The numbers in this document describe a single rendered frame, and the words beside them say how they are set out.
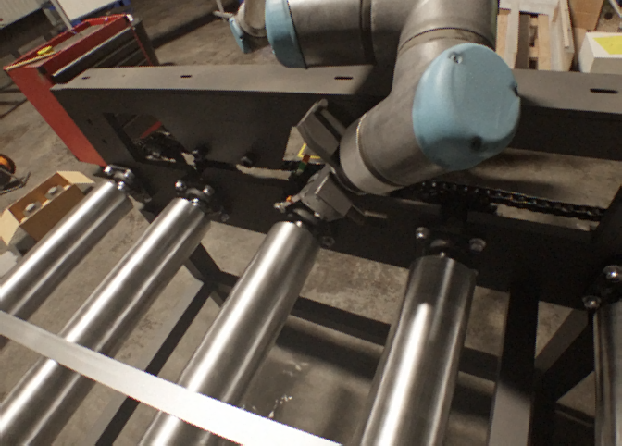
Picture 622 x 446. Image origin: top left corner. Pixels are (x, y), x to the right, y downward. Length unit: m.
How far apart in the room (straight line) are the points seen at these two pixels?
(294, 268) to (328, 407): 0.89
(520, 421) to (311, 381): 0.98
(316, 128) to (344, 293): 1.29
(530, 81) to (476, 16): 0.19
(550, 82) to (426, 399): 0.43
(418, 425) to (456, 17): 0.45
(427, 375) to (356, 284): 1.16
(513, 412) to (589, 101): 0.46
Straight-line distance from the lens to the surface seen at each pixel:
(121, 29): 2.91
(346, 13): 0.38
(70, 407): 0.81
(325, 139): 0.40
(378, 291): 1.62
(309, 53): 0.40
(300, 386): 1.51
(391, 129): 0.31
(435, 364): 0.53
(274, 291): 0.63
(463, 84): 0.29
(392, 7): 0.37
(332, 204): 0.43
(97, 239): 1.06
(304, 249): 0.67
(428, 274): 0.59
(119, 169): 1.12
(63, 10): 5.08
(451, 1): 0.36
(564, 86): 0.52
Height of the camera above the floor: 1.41
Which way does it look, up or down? 46 degrees down
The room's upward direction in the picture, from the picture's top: 17 degrees counter-clockwise
